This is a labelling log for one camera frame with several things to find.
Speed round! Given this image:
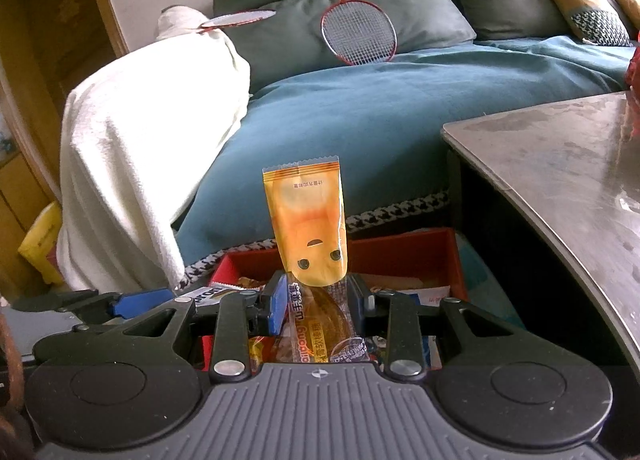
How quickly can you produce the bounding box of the orange bread packet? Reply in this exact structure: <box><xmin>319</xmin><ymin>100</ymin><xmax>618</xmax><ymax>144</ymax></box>
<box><xmin>262</xmin><ymin>156</ymin><xmax>369</xmax><ymax>364</ymax></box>

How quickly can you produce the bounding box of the white spicy strip packet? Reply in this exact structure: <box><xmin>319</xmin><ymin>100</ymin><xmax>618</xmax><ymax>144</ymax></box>
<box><xmin>399</xmin><ymin>286</ymin><xmax>450</xmax><ymax>370</ymax></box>

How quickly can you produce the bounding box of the red cardboard box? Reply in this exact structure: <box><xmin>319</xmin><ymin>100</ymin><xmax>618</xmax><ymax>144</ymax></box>
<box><xmin>209</xmin><ymin>228</ymin><xmax>469</xmax><ymax>370</ymax></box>

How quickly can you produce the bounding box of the yellow container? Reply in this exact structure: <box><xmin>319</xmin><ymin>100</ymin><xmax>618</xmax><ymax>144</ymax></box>
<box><xmin>17</xmin><ymin>201</ymin><xmax>64</xmax><ymax>285</ymax></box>

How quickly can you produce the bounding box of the white towel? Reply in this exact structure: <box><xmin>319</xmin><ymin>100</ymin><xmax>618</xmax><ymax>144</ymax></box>
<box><xmin>56</xmin><ymin>5</ymin><xmax>250</xmax><ymax>293</ymax></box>

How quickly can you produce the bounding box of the teal sofa blanket houndstooth trim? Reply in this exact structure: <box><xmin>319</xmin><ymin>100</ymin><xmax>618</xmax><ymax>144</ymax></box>
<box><xmin>176</xmin><ymin>36</ymin><xmax>634</xmax><ymax>286</ymax></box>

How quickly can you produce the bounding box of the dark coffee table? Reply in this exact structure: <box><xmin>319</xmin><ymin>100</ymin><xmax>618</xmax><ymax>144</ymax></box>
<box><xmin>442</xmin><ymin>92</ymin><xmax>639</xmax><ymax>383</ymax></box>

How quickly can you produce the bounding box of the red badminton racket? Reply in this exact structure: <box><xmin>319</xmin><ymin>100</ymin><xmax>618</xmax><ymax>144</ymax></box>
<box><xmin>320</xmin><ymin>0</ymin><xmax>397</xmax><ymax>66</ymax></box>

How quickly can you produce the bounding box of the wooden cabinet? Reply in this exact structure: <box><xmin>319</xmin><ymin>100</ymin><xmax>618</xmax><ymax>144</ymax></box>
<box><xmin>1</xmin><ymin>0</ymin><xmax>116</xmax><ymax>299</ymax></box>

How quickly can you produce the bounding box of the red fruit bag on table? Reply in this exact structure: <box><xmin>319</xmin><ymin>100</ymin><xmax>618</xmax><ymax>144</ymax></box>
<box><xmin>625</xmin><ymin>46</ymin><xmax>640</xmax><ymax>139</ymax></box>

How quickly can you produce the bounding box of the orange patterned cushion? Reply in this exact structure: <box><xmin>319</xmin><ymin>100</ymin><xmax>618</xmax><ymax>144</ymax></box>
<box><xmin>553</xmin><ymin>0</ymin><xmax>631</xmax><ymax>46</ymax></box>

